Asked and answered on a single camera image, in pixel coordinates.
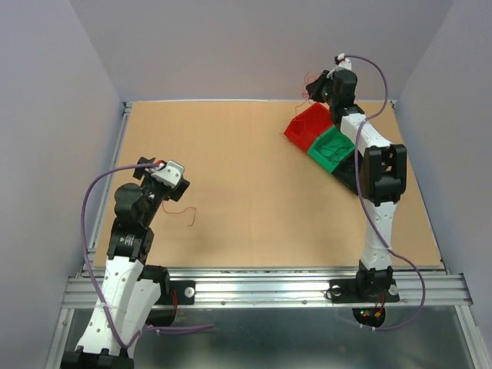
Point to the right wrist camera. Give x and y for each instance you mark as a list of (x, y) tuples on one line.
[(342, 62)]

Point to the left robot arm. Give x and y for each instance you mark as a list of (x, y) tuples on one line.
[(130, 286)]

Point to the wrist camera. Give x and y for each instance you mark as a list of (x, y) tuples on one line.
[(169, 173), (342, 62)]

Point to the red plastic bin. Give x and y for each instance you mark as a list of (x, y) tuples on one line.
[(308, 125)]

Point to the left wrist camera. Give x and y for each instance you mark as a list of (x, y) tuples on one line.
[(169, 173)]

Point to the aluminium rail frame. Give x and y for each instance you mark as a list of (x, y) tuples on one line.
[(229, 285)]

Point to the black plastic bin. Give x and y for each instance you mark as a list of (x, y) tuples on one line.
[(344, 172)]

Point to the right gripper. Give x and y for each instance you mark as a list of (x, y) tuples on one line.
[(314, 86)]

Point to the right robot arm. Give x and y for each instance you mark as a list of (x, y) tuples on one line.
[(380, 167)]

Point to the green plastic bin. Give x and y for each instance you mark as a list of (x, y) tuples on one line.
[(330, 148)]

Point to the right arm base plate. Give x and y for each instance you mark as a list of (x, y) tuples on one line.
[(346, 291)]

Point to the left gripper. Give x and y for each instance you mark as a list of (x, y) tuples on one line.
[(170, 194)]

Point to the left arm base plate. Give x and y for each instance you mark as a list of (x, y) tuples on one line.
[(180, 293)]

